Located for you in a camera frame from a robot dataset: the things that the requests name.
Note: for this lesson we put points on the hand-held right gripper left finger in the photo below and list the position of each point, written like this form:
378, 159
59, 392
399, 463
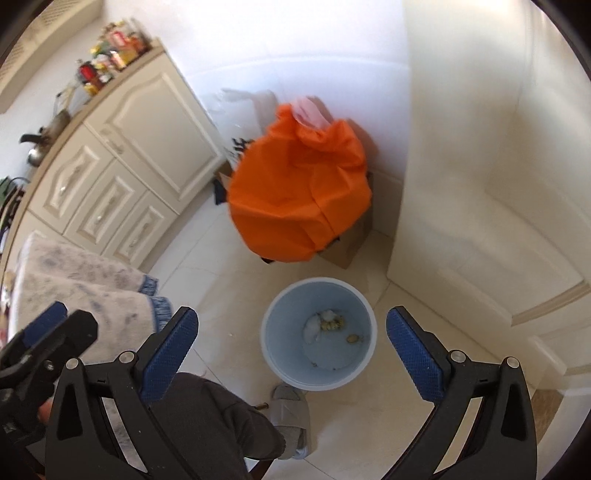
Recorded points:
168, 357

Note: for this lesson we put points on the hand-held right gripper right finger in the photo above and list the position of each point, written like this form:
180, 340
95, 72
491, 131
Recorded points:
411, 357

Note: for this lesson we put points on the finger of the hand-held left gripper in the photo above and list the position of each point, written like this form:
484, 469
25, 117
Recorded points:
74, 330
44, 325

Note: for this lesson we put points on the light blue trash bin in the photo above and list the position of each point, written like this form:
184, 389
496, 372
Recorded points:
323, 362

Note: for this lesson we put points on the person's left hand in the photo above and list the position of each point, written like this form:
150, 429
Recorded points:
45, 411

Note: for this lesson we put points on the round table grey tablecloth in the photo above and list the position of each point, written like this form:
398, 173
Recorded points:
78, 277

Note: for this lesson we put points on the person's grey trouser leg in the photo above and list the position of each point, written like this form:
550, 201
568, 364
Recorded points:
217, 424

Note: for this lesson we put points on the pile of nut shells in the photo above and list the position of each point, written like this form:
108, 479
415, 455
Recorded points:
333, 324

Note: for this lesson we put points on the white crumpled tissue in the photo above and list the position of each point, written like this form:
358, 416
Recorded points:
316, 327

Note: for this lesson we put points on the brown cardboard box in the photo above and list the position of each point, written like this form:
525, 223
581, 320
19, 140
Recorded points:
349, 244

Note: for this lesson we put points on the grey slipper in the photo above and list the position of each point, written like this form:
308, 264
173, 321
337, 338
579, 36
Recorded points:
291, 415

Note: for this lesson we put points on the beige kitchen countertop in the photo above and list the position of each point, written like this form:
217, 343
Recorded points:
44, 168

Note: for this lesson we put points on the cream panel door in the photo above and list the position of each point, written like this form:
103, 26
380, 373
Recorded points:
508, 230

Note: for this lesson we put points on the orange fabric bag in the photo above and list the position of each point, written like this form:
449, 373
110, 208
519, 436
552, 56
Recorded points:
300, 194

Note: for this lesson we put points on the cream kitchen base cabinets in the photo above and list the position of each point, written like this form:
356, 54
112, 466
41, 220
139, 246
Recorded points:
152, 134

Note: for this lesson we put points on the pink plastic bag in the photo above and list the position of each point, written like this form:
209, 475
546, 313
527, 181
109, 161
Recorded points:
314, 114

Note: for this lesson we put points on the translucent white plastic bag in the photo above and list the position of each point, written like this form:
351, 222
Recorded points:
258, 108

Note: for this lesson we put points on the row of condiment bottles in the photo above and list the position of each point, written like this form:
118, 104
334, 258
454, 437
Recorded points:
113, 50

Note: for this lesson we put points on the cream wall cabinet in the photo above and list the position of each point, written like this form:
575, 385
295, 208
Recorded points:
37, 41

